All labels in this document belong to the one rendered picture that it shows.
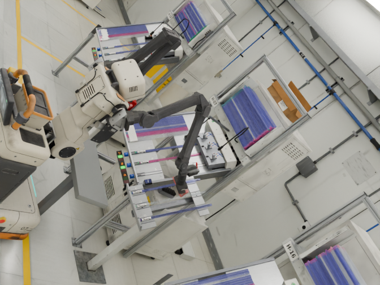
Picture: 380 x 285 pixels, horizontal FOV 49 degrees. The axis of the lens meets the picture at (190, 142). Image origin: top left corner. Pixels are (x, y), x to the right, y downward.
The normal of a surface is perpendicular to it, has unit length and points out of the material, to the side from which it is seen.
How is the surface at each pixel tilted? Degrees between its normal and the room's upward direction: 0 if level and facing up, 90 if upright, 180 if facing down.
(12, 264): 0
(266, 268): 44
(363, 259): 90
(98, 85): 82
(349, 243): 90
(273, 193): 90
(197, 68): 90
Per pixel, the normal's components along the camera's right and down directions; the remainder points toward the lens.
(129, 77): 0.08, -0.60
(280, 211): -0.62, -0.38
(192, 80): 0.29, 0.70
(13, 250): 0.73, -0.61
